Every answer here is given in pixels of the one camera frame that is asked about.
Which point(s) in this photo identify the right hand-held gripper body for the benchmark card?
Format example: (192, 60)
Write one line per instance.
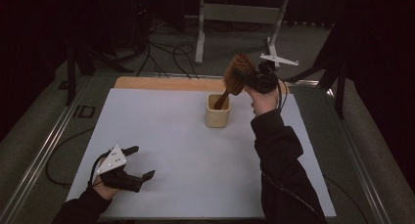
(264, 82)

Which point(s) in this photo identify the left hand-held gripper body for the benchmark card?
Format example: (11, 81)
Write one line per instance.
(112, 162)

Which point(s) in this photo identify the wooden hairbrush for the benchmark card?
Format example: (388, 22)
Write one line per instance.
(239, 74)

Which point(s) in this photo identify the cream square container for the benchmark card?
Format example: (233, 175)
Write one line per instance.
(217, 118)

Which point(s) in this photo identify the person's right hand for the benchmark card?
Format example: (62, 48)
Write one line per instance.
(264, 103)

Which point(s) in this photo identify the person's left hand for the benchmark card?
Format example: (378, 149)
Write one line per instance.
(106, 191)

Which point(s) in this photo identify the white table mat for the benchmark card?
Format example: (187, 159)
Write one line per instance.
(182, 158)

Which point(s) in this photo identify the grey metal stand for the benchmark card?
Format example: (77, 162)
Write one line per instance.
(241, 13)

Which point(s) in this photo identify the black tripod stand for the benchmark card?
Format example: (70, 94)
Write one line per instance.
(70, 77)
(341, 90)

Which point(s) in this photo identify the aluminium floor rail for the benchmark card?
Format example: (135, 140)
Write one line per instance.
(39, 158)
(362, 165)

